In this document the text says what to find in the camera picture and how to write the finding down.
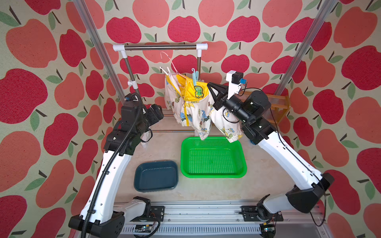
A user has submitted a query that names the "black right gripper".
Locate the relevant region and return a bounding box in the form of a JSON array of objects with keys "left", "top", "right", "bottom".
[{"left": 211, "top": 82, "right": 251, "bottom": 128}]

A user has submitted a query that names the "yellow dinosaur kids jacket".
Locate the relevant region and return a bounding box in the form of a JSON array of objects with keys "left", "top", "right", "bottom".
[{"left": 164, "top": 72, "right": 243, "bottom": 143}]

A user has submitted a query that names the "light blue clothespin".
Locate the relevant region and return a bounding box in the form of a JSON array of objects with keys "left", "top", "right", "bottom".
[{"left": 191, "top": 68, "right": 199, "bottom": 87}]

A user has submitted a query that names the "pink wire hanger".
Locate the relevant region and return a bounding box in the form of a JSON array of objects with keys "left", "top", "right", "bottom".
[{"left": 160, "top": 51, "right": 182, "bottom": 78}]

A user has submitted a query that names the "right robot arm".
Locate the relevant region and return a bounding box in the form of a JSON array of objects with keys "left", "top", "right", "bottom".
[{"left": 207, "top": 83, "right": 334, "bottom": 222}]

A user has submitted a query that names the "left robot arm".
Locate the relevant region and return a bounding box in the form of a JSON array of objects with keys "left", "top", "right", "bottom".
[{"left": 69, "top": 93, "right": 164, "bottom": 238}]

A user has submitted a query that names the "wooden shelf rack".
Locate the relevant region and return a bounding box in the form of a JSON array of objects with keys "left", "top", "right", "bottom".
[{"left": 239, "top": 90, "right": 291, "bottom": 134}]

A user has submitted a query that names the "green plastic basket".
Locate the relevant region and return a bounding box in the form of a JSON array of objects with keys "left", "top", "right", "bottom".
[{"left": 180, "top": 137, "right": 247, "bottom": 179}]

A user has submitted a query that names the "white and steel clothes rack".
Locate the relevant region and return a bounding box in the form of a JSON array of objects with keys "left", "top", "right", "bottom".
[{"left": 113, "top": 43, "right": 208, "bottom": 130}]

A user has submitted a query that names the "dark blue plastic tray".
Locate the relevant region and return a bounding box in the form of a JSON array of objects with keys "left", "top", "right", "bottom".
[{"left": 134, "top": 160, "right": 179, "bottom": 192}]

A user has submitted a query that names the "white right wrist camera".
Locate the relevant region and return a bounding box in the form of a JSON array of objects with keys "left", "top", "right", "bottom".
[{"left": 226, "top": 70, "right": 246, "bottom": 100}]

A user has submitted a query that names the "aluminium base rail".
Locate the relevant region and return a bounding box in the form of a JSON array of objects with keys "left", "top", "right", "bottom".
[{"left": 74, "top": 200, "right": 331, "bottom": 238}]

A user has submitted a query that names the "aluminium frame post left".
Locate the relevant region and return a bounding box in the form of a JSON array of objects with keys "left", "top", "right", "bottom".
[{"left": 73, "top": 0, "right": 125, "bottom": 102}]

